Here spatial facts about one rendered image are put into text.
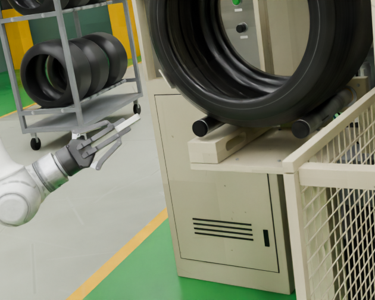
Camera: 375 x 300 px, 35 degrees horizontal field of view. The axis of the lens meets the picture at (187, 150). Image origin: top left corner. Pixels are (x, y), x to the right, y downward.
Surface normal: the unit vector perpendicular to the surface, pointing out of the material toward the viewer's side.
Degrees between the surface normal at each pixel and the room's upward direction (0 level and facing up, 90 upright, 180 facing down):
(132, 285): 0
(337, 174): 90
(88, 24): 90
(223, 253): 90
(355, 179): 90
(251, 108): 100
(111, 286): 0
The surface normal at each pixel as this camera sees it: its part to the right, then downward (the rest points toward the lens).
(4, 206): 0.29, 0.27
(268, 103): -0.44, 0.47
